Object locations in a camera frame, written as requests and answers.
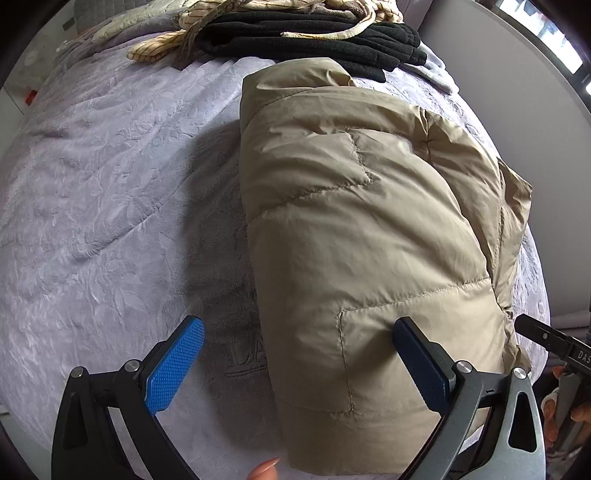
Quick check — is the grey quilted headboard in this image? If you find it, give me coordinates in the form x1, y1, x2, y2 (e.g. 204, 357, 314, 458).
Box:
60, 0, 148, 34

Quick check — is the person's left hand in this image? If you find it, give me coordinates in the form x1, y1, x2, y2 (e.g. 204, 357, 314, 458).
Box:
246, 456, 281, 480

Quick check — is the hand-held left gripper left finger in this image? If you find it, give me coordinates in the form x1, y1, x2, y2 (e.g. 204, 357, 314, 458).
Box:
52, 315, 206, 480

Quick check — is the black knit garment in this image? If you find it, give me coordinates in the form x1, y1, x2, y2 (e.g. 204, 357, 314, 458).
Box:
196, 10, 428, 85

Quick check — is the lavender plush blanket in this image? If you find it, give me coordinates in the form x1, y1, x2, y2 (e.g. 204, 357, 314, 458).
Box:
0, 28, 552, 480

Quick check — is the person's right hand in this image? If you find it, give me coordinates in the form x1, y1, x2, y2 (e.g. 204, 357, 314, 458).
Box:
540, 364, 591, 446

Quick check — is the window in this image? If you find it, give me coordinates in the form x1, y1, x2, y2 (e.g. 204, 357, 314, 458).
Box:
493, 0, 585, 75

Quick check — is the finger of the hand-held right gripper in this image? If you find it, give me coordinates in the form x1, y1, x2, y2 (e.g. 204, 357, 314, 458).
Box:
514, 314, 591, 370

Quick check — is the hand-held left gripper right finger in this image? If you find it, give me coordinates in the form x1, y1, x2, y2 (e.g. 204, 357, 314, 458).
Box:
392, 316, 548, 480

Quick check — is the light grey cloth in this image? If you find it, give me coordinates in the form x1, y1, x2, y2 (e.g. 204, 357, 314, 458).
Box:
406, 52, 461, 96

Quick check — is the beige puffer jacket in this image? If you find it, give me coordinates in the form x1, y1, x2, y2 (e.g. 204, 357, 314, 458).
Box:
239, 58, 534, 476

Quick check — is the cream striped garment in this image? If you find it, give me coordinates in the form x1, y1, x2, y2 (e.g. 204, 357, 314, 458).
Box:
127, 0, 404, 71

